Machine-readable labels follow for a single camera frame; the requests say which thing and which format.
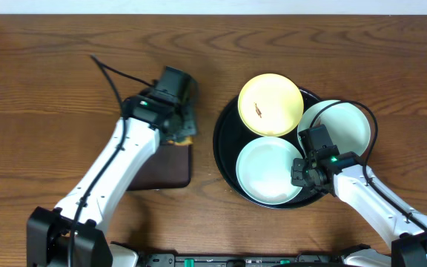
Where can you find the green plate with red smear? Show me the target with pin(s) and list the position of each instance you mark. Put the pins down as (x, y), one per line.
(348, 128)

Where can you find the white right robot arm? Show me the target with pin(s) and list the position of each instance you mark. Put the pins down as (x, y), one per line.
(348, 178)

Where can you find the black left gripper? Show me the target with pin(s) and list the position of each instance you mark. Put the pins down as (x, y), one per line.
(185, 121)

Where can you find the yellow green scrub sponge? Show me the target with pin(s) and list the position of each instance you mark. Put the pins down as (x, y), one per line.
(182, 142)

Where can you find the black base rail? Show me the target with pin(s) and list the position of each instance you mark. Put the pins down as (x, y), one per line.
(235, 260)

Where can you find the black rectangular tray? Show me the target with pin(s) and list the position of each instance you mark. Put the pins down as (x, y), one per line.
(169, 167)

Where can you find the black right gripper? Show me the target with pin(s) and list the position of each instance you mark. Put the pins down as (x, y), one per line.
(297, 177)

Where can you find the yellow plate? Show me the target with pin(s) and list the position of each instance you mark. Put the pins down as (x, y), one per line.
(270, 105)

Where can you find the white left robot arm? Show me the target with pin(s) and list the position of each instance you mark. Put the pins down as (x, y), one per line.
(73, 233)

